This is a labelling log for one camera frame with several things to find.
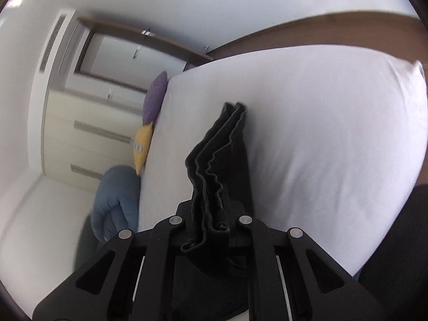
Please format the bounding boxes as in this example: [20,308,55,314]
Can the white wardrobe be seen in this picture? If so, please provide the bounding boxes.
[41,87,148,193]

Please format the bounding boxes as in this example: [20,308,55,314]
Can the white air vent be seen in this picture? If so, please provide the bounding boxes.
[38,13,68,74]

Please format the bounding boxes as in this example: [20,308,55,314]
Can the yellow pillow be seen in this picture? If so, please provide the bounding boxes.
[133,123,154,176]

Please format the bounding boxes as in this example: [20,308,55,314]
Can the rolled blue duvet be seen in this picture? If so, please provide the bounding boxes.
[90,165,142,242]

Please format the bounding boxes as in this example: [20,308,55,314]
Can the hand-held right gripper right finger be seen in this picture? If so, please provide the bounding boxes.
[228,199,396,321]

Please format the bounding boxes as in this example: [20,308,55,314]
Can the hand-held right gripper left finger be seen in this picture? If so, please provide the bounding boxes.
[32,200,195,321]

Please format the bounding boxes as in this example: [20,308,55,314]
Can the dark brown door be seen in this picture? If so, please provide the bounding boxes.
[74,16,215,90]

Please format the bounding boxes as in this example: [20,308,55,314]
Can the purple pillow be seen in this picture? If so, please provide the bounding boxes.
[141,70,168,125]

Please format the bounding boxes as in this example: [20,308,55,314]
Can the bed with white sheet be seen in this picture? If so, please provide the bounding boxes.
[137,44,428,321]

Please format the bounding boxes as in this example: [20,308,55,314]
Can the grey padded headboard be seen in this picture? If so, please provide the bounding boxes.
[74,213,105,272]

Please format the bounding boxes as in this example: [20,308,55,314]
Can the black pants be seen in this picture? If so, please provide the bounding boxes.
[170,102,259,321]

